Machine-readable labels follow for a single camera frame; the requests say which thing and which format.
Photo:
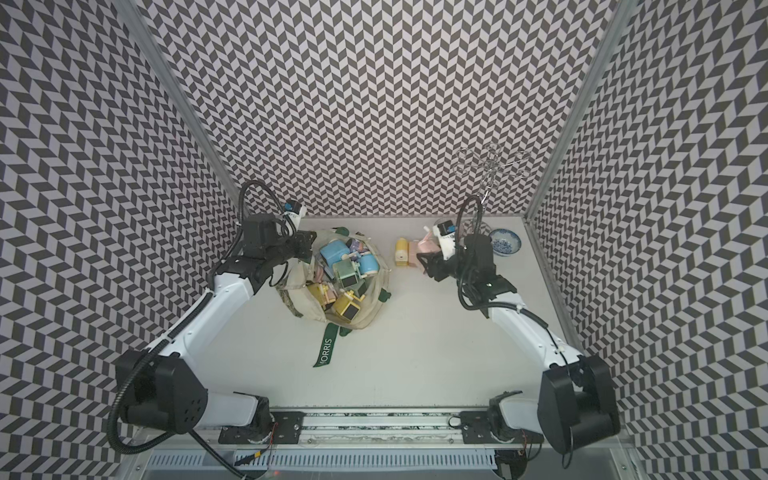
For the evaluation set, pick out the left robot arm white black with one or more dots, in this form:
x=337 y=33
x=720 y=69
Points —
x=159 y=393

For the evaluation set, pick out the aluminium mounting rail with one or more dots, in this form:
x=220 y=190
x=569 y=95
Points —
x=379 y=428

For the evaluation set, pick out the blue white patterned bowl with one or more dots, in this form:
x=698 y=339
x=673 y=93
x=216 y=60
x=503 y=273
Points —
x=505 y=242

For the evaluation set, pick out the blue round pencil sharpener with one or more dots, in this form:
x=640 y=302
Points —
x=335 y=251

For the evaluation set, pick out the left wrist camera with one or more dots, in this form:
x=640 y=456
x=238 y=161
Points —
x=294 y=211

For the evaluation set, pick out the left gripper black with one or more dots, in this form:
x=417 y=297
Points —
x=306 y=238

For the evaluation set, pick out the small yellow black sharpener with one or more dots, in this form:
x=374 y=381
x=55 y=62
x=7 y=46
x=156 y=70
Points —
x=347 y=306

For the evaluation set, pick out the silver jewelry tree stand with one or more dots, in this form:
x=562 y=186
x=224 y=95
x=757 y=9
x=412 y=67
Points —
x=488 y=165

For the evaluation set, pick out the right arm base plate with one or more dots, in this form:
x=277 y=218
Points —
x=476 y=428

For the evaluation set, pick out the green block pencil sharpener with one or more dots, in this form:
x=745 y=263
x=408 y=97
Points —
x=346 y=273

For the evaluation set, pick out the pink block pencil sharpener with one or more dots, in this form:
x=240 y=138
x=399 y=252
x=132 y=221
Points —
x=427 y=244

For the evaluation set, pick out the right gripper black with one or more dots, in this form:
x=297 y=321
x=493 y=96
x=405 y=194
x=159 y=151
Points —
x=435 y=268

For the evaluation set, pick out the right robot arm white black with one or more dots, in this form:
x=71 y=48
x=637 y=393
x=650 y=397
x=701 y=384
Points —
x=576 y=404

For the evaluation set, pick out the yellow block pencil sharpener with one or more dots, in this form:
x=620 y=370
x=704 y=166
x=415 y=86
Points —
x=401 y=255

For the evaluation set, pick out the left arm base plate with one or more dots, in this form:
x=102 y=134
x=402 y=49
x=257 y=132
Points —
x=278 y=427

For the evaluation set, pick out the pink rounded pencil sharpener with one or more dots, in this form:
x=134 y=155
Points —
x=413 y=251

